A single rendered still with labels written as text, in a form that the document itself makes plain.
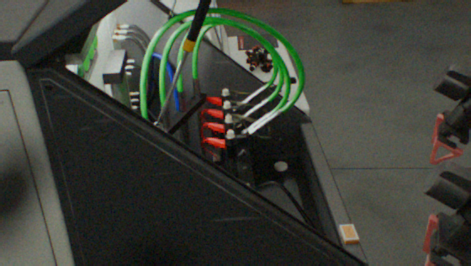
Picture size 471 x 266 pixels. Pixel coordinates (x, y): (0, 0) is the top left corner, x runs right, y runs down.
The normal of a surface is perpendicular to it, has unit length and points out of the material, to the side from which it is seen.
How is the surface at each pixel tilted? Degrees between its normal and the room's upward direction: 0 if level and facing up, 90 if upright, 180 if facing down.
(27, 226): 90
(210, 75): 90
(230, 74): 90
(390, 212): 0
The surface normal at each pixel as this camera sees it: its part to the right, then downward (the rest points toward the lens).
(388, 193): -0.07, -0.87
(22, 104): 0.06, 0.48
